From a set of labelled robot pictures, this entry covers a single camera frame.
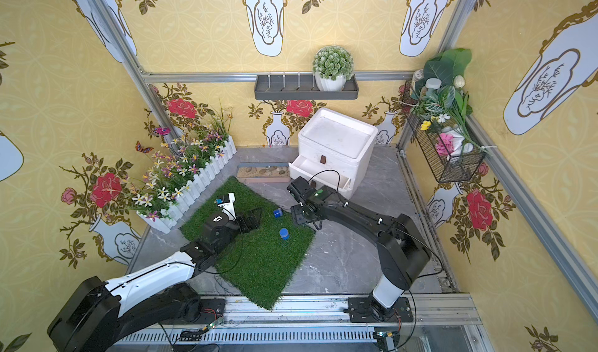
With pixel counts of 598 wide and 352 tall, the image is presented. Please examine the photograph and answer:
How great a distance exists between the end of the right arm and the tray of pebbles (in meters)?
0.29

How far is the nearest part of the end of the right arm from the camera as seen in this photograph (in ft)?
1.99

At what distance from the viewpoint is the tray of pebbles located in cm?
108
